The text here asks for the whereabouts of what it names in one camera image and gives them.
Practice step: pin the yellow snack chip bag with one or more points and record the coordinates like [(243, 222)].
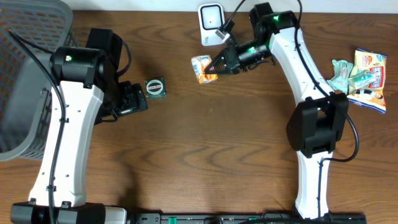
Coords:
[(371, 96)]

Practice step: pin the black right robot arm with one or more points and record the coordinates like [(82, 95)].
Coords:
[(319, 117)]

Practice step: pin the dark green round-label box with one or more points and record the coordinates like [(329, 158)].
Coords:
[(155, 88)]

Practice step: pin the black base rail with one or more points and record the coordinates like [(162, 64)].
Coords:
[(264, 218)]

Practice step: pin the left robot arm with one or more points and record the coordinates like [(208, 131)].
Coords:
[(86, 91)]

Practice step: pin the white barcode scanner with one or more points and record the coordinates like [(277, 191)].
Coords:
[(211, 17)]

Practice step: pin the grey plastic mesh basket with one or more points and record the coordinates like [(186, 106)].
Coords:
[(26, 99)]

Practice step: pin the orange tissue pack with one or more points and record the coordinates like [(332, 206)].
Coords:
[(199, 63)]

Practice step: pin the mint green wipes pack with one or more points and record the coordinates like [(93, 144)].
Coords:
[(342, 70)]

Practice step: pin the teal tissue pack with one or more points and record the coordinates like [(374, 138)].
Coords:
[(362, 79)]

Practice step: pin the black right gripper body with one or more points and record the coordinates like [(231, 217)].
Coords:
[(233, 59)]

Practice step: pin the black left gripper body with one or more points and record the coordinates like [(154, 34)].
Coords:
[(128, 101)]

